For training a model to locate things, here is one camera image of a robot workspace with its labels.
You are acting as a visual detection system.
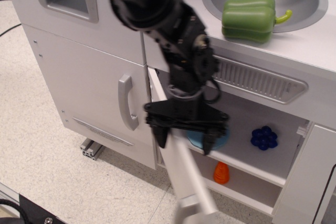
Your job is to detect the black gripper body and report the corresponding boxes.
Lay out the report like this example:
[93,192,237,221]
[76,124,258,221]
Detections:
[144,97,229,136]

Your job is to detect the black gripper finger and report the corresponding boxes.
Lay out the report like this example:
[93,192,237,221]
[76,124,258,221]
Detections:
[202,129,222,155]
[152,126,169,148]

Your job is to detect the white cabinet door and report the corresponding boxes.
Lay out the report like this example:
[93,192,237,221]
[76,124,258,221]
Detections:
[148,67,219,217]
[272,124,335,223]

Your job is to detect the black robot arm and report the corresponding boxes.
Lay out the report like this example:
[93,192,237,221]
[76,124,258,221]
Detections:
[110,0,229,155]

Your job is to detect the white toy kitchen cabinet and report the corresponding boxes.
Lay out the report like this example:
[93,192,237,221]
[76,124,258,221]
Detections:
[137,0,336,224]

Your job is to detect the light blue toy plate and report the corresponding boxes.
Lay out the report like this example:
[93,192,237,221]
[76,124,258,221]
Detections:
[187,129,230,150]

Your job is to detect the orange toy carrot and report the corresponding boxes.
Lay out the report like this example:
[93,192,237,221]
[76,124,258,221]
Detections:
[213,162,230,185]

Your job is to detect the blue toy grapes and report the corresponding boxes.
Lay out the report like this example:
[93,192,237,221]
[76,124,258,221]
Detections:
[250,125,278,151]

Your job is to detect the silver fridge emblem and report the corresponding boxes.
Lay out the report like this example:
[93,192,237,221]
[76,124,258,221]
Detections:
[73,117,134,146]

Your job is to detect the aluminium extrusion foot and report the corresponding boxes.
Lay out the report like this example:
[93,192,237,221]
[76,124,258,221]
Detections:
[80,138,105,161]

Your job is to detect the grey vent panel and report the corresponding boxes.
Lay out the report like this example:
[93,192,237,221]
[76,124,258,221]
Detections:
[213,56,308,104]

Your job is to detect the white toy fridge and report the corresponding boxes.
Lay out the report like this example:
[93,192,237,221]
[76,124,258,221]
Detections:
[12,0,157,169]

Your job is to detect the green toy bell pepper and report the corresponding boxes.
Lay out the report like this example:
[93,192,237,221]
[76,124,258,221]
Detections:
[222,0,292,43]

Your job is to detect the grey fridge door handle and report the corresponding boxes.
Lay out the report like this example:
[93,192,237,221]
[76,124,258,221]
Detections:
[118,74,139,131]

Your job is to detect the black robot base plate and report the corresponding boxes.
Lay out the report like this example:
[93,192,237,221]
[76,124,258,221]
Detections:
[0,194,67,224]

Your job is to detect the black floor cable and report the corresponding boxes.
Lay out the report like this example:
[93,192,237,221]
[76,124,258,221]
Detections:
[0,0,22,37]

